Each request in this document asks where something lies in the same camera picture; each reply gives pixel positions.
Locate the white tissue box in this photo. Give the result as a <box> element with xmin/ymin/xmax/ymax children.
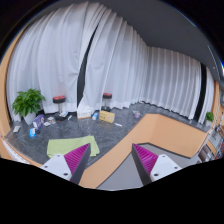
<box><xmin>77</xmin><ymin>109</ymin><xmax>92</xmax><ymax>119</ymax></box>

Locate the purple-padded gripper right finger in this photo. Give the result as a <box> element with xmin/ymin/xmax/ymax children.
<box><xmin>131</xmin><ymin>144</ymin><xmax>181</xmax><ymax>185</ymax></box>

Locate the red-topped stool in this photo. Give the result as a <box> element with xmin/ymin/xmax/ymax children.
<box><xmin>101</xmin><ymin>93</ymin><xmax>112</xmax><ymax>112</ymax></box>
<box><xmin>53</xmin><ymin>95</ymin><xmax>66</xmax><ymax>121</ymax></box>

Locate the small green plant right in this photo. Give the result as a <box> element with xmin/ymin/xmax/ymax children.
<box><xmin>205</xmin><ymin>112</ymin><xmax>214</xmax><ymax>126</ymax></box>

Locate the white curtain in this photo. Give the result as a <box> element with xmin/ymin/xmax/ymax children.
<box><xmin>141</xmin><ymin>47</ymin><xmax>214</xmax><ymax>123</ymax></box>
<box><xmin>7</xmin><ymin>2</ymin><xmax>88</xmax><ymax>113</ymax></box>
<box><xmin>78</xmin><ymin>7</ymin><xmax>147</xmax><ymax>112</ymax></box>

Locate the blue white small package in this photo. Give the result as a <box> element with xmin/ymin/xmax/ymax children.
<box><xmin>92</xmin><ymin>112</ymin><xmax>99</xmax><ymax>120</ymax></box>

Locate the right white curtain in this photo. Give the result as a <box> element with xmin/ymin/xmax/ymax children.
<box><xmin>141</xmin><ymin>47</ymin><xmax>214</xmax><ymax>123</ymax></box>

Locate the green potted plant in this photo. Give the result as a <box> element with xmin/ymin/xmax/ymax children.
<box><xmin>12</xmin><ymin>88</ymin><xmax>45</xmax><ymax>125</ymax></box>

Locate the left white curtain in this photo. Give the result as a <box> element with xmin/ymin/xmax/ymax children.
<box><xmin>7</xmin><ymin>2</ymin><xmax>88</xmax><ymax>113</ymax></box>

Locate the yellow cardboard box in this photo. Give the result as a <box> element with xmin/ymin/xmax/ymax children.
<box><xmin>99</xmin><ymin>111</ymin><xmax>115</xmax><ymax>123</ymax></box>

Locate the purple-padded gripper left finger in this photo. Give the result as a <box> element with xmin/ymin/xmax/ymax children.
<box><xmin>41</xmin><ymin>143</ymin><xmax>91</xmax><ymax>184</ymax></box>

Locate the middle white curtain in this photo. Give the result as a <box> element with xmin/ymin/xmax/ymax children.
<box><xmin>78</xmin><ymin>7</ymin><xmax>147</xmax><ymax>112</ymax></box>

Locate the left red-topped stool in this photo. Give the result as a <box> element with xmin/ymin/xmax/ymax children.
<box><xmin>53</xmin><ymin>95</ymin><xmax>66</xmax><ymax>121</ymax></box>

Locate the small pink purple item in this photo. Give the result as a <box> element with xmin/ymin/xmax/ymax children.
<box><xmin>133</xmin><ymin>110</ymin><xmax>141</xmax><ymax>119</ymax></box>

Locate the purple box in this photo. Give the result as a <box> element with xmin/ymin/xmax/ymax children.
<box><xmin>33</xmin><ymin>114</ymin><xmax>44</xmax><ymax>130</ymax></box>

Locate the right red-topped stool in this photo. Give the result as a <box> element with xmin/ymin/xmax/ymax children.
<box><xmin>101</xmin><ymin>93</ymin><xmax>112</xmax><ymax>112</ymax></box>

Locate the small blue bottle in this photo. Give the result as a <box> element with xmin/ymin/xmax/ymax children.
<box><xmin>29</xmin><ymin>128</ymin><xmax>36</xmax><ymax>138</ymax></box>

